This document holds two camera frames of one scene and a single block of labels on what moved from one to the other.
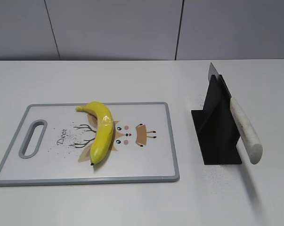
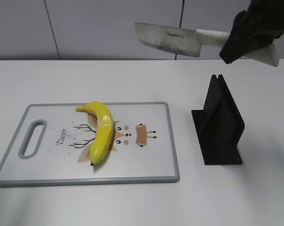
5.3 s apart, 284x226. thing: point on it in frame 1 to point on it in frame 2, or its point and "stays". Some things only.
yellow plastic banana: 104,131 stays
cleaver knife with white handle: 247,133 to 189,42
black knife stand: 216,126 stays
